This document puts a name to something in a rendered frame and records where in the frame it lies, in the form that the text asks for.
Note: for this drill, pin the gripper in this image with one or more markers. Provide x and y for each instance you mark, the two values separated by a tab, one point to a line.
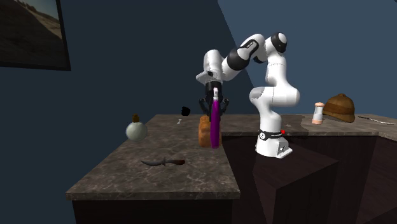
212	86

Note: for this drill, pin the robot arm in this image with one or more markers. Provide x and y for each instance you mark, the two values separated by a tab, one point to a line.
276	93

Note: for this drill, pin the purple spray bottle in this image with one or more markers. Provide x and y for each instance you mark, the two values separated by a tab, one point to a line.
215	124

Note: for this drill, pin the brown bread loaf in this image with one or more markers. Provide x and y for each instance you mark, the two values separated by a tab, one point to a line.
204	131

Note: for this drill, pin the small black object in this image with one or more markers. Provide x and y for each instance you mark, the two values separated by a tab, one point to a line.
185	111

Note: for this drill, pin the round grey corked flask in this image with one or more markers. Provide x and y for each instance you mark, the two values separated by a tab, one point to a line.
136	130

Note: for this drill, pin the white and pink grinder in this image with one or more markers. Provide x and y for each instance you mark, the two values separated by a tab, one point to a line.
318	113

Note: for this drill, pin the dark robot stand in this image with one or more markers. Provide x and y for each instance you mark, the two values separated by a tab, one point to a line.
297	186

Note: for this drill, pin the brown pith helmet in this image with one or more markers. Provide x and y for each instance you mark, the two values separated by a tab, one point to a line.
339	108

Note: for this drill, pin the long thin silver knife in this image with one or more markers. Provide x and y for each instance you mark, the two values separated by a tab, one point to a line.
376	120

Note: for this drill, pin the framed landscape wall picture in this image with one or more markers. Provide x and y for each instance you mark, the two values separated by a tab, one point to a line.
29	31

